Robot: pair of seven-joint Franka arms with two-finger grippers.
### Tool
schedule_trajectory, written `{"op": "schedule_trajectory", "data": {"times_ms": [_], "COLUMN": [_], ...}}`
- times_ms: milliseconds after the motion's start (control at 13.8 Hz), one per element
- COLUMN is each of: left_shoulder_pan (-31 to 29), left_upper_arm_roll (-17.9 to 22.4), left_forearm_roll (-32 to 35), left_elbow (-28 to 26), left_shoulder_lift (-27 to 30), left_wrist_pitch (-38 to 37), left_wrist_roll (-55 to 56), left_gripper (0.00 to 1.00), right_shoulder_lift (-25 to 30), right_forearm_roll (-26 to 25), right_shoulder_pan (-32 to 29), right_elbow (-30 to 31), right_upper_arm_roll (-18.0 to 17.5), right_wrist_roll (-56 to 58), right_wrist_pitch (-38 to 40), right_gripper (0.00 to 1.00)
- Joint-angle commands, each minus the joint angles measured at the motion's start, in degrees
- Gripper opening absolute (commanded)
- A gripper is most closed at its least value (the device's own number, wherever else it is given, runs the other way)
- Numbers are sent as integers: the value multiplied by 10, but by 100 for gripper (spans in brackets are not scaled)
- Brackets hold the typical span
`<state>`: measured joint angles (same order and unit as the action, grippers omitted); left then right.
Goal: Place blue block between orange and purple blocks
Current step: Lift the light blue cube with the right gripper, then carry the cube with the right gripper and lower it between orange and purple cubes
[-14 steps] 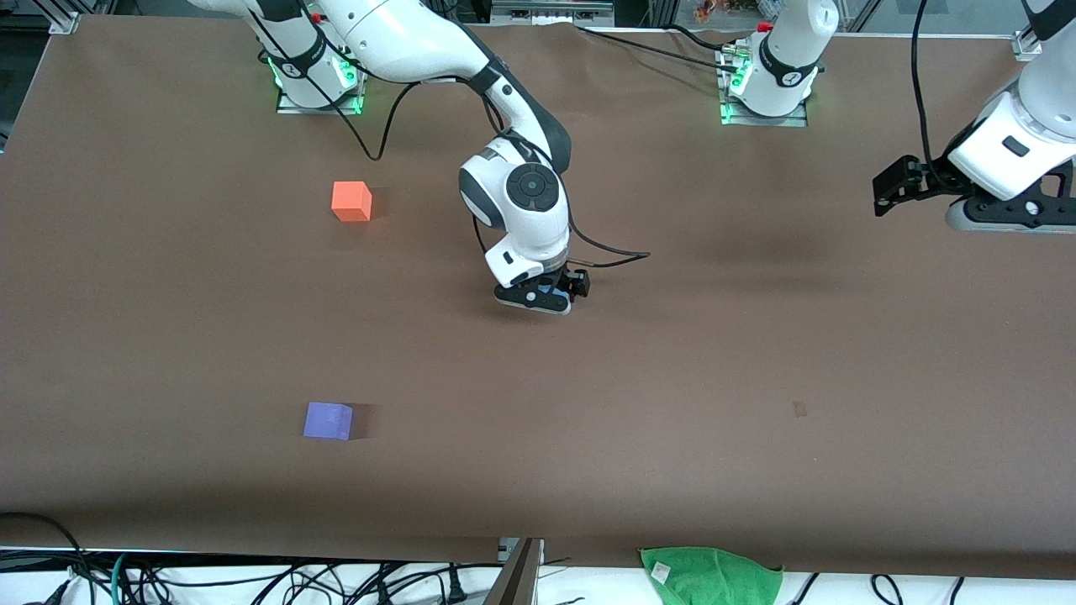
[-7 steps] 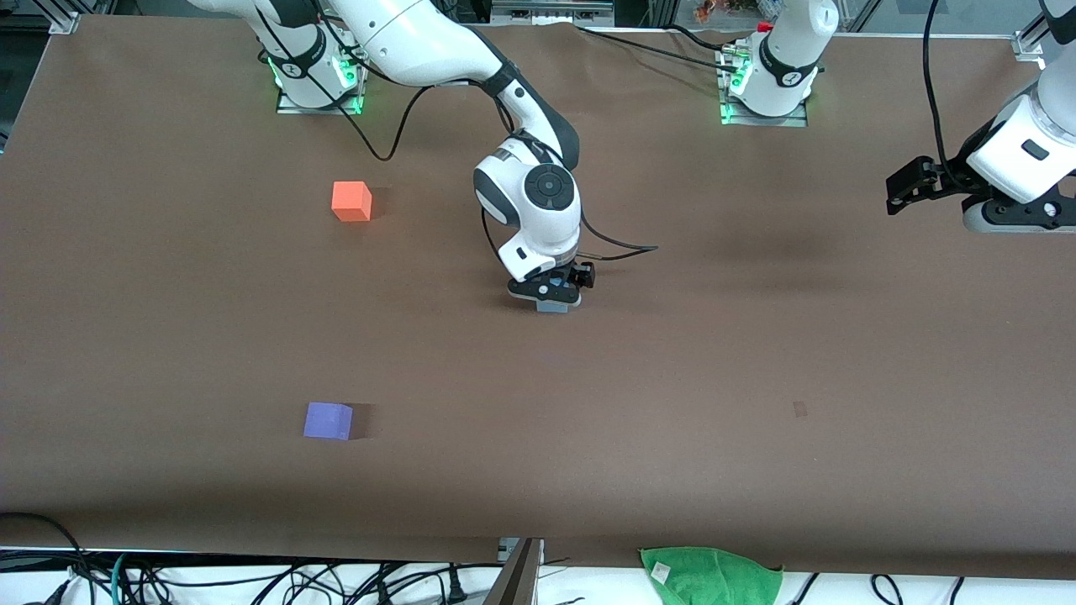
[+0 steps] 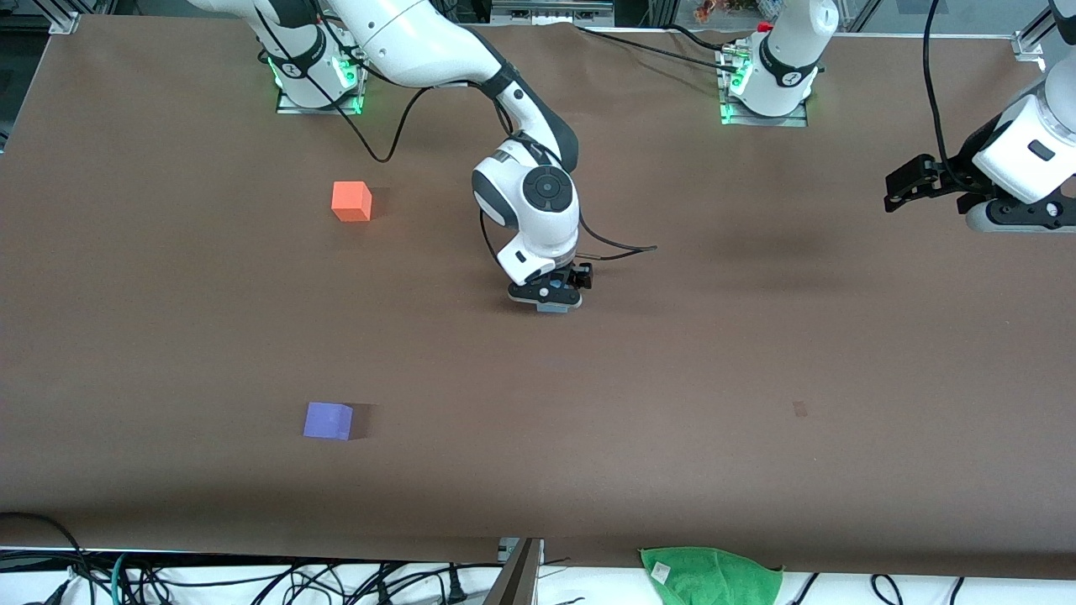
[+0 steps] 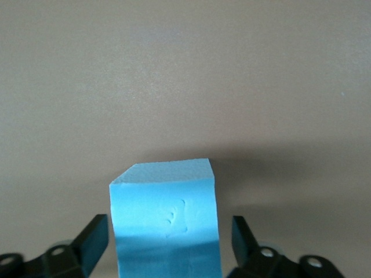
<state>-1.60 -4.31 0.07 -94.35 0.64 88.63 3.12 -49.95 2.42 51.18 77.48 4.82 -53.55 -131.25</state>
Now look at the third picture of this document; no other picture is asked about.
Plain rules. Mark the light blue foam block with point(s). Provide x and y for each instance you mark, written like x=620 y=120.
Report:
x=555 y=310

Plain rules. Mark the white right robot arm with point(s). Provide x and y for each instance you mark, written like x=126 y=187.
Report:
x=420 y=42

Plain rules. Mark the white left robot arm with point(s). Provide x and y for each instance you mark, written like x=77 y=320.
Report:
x=790 y=50

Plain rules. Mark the orange foam block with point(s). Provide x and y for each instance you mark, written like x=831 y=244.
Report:
x=351 y=202

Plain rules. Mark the purple foam block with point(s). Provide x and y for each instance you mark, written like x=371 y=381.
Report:
x=326 y=420

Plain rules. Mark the brown paper table cover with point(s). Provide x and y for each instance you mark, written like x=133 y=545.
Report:
x=546 y=403

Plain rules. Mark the grey metal beam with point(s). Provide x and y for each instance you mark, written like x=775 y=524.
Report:
x=517 y=580

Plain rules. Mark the green microfibre cloth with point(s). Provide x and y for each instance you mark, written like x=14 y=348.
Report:
x=714 y=580

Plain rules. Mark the aluminium corner bracket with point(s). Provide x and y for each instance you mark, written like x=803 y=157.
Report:
x=1030 y=44
x=63 y=21

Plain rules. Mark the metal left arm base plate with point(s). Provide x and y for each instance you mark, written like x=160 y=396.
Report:
x=790 y=122

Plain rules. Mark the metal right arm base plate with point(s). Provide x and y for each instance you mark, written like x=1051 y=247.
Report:
x=336 y=110

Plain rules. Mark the aluminium frame rail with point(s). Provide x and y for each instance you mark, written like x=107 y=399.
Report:
x=546 y=13

